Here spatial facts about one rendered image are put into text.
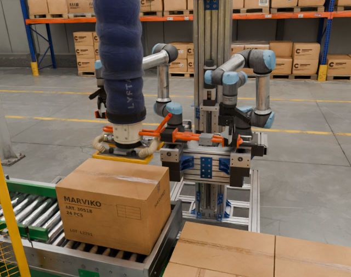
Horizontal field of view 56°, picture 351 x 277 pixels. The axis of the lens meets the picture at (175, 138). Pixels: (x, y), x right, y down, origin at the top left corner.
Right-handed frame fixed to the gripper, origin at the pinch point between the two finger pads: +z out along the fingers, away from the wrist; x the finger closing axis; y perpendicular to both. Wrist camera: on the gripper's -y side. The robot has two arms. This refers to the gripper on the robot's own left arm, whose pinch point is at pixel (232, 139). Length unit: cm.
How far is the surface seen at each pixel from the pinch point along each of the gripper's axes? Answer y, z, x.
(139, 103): 50, -18, 5
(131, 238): 54, 62, 22
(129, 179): 61, 33, 4
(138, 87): 50, -27, 5
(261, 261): -21, 73, 6
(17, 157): 315, 128, -150
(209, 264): 7, 73, 18
